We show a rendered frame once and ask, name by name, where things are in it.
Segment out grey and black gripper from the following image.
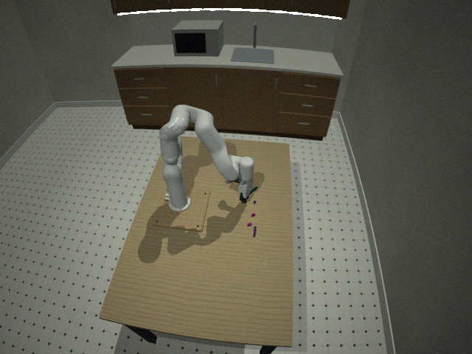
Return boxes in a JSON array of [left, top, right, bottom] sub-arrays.
[[238, 181, 253, 203]]

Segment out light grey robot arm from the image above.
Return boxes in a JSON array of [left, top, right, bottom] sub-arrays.
[[159, 105, 254, 212]]

